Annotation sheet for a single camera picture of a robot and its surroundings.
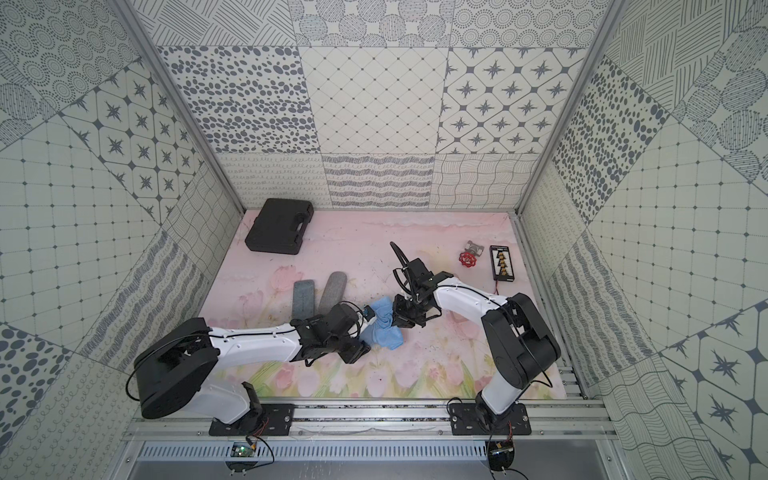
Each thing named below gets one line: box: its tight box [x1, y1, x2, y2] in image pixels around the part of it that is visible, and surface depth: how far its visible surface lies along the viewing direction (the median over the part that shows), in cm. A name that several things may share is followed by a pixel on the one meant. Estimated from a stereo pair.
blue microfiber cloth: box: [359, 296, 404, 350], surface depth 85 cm
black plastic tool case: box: [244, 198, 314, 255], surface depth 113 cm
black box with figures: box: [489, 245, 515, 282], surface depth 106 cm
